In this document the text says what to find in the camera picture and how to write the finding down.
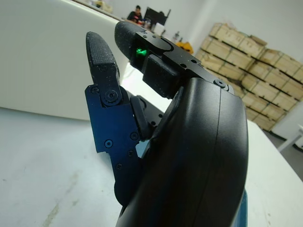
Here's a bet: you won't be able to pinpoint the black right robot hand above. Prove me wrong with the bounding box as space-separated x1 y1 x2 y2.
85 20 249 227

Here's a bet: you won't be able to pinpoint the blue plastic tray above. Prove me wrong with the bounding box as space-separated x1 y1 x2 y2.
240 188 250 227

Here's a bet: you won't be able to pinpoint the white side table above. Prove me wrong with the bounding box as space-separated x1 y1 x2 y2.
272 101 303 152

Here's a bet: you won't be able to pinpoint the stacked wooden crates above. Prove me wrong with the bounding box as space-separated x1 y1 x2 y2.
195 22 303 132

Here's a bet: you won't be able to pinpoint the yellow object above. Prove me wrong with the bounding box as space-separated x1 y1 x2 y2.
176 41 194 54

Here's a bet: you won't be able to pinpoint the black computer monitor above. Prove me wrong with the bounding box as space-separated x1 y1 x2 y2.
143 7 171 26

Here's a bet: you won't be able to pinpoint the person in dark clothes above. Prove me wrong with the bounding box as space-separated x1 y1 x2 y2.
127 5 144 22

